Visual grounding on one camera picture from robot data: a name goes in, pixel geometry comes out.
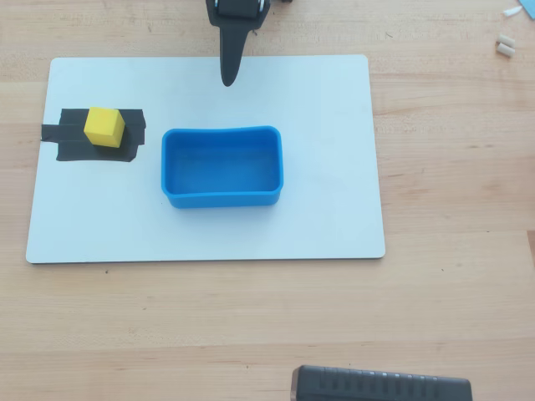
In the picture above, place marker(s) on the blue rectangular bin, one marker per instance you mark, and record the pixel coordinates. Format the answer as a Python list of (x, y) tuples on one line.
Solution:
[(221, 167)]

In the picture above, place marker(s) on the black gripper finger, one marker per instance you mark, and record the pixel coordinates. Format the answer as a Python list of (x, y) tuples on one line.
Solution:
[(230, 50)]

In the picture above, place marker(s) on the short wooden dowel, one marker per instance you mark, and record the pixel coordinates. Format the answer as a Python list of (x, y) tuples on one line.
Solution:
[(506, 40), (505, 50)]

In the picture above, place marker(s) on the blue flat object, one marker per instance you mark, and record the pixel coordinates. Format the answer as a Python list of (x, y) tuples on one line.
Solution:
[(528, 6)]

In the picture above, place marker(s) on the white rectangular board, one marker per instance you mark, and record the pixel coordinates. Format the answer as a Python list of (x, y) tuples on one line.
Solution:
[(251, 225)]

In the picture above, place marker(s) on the black ribbed device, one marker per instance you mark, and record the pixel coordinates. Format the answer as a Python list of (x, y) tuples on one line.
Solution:
[(376, 384)]

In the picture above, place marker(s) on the black tape patch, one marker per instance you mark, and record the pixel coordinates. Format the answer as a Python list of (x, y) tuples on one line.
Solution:
[(67, 140)]

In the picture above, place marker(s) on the small white plastic piece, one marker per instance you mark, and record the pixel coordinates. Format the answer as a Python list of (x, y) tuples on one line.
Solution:
[(512, 11)]

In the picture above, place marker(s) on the yellow cube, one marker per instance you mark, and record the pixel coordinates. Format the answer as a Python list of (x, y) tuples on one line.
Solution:
[(103, 127)]

